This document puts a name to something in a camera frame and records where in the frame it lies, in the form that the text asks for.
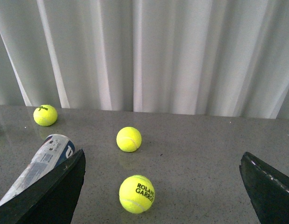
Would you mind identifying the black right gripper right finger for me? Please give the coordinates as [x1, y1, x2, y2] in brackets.
[239, 152, 289, 224]

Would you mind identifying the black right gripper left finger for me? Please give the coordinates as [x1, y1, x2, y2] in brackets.
[0, 150, 85, 224]

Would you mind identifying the white pleated curtain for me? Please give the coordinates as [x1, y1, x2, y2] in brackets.
[0, 0, 289, 119]

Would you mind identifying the far tennis ball Wilson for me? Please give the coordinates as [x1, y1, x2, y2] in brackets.
[33, 105, 58, 126]

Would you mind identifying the Wilson tennis ball can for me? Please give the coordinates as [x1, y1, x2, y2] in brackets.
[0, 134, 76, 206]

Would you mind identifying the Roland Garros tennis ball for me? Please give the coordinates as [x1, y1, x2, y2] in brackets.
[119, 175, 155, 214]

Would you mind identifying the middle plain tennis ball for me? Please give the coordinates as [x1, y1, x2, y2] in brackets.
[116, 126, 142, 153]

